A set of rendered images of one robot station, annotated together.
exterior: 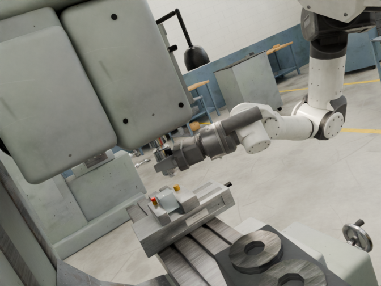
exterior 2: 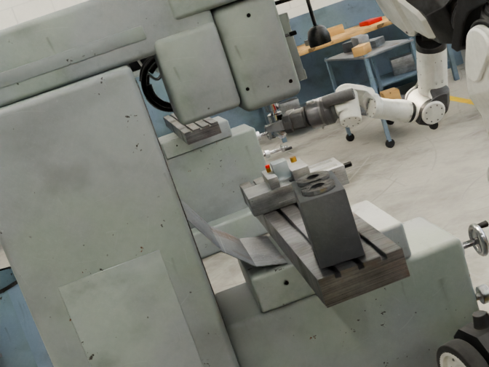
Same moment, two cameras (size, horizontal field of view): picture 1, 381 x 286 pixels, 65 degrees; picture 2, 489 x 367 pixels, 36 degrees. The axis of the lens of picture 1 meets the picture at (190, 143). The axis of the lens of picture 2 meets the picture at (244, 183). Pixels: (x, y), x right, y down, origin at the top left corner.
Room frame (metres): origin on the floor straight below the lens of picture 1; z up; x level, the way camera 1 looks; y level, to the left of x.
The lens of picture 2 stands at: (-1.52, -0.33, 1.64)
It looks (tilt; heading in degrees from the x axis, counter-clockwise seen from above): 14 degrees down; 14
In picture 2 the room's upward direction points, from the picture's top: 19 degrees counter-clockwise
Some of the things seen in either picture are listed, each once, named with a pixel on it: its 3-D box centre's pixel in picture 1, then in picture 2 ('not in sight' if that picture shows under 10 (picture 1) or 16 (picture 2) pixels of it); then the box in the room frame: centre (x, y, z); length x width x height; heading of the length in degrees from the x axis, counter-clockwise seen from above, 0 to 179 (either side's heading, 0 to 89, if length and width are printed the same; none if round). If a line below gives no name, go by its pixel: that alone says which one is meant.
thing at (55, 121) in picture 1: (47, 106); (193, 72); (0.70, 0.26, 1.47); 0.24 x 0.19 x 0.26; 19
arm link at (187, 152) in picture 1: (199, 148); (305, 117); (0.75, -0.01, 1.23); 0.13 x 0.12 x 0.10; 174
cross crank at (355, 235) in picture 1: (350, 243); (468, 243); (0.93, -0.39, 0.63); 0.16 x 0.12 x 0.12; 109
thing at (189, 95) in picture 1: (170, 67); (289, 47); (0.80, -0.03, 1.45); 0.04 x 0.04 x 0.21; 19
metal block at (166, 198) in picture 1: (166, 200); (280, 169); (0.98, 0.15, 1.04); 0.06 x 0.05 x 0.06; 17
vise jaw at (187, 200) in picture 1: (183, 198); (297, 169); (1.00, 0.10, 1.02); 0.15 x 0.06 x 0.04; 17
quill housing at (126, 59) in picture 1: (125, 75); (252, 52); (0.76, 0.08, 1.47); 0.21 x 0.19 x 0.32; 19
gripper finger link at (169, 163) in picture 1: (165, 164); (276, 127); (0.73, 0.08, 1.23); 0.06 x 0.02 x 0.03; 84
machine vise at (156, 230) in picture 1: (180, 210); (293, 181); (0.99, 0.13, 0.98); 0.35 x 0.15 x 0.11; 107
